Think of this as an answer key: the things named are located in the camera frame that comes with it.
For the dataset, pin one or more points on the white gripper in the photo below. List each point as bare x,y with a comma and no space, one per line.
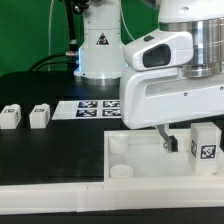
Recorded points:
154,90

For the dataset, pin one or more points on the white square table top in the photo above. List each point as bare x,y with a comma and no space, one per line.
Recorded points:
139,155

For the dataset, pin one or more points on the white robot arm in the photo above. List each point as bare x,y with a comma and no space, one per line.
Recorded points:
101,56

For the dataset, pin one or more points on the white front fence bar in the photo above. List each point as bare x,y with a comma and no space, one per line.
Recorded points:
113,195

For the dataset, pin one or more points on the white fiducial marker sheet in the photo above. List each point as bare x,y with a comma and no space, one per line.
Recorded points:
87,109

